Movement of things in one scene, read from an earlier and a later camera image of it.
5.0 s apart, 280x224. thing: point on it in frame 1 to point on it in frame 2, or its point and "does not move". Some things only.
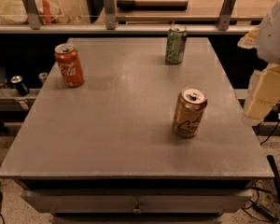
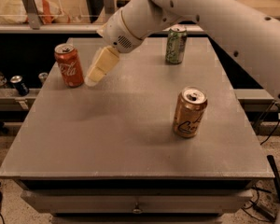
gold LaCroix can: (190, 105) does not move
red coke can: (69, 64) does not move
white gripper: (274, 37) to (118, 31)
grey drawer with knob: (91, 203) does not move
